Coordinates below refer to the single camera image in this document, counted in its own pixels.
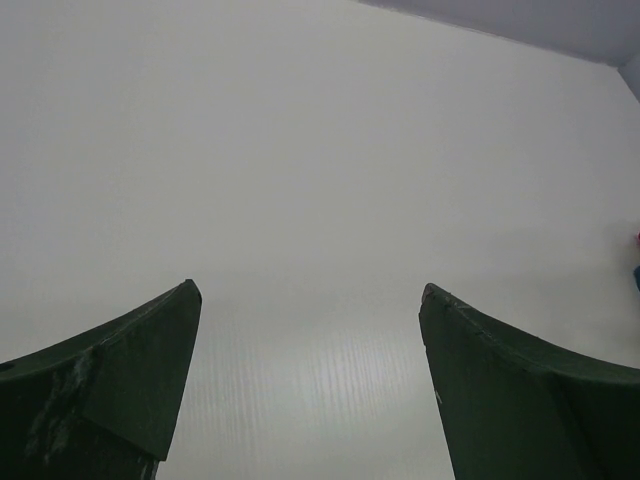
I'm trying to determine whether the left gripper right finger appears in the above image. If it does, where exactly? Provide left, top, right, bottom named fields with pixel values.
left=419, top=283, right=639, bottom=479

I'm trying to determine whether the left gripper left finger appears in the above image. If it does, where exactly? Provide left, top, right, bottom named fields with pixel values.
left=1, top=279, right=202, bottom=479

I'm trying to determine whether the folded teal t shirt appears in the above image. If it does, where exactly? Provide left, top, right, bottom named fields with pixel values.
left=632, top=265, right=640, bottom=291

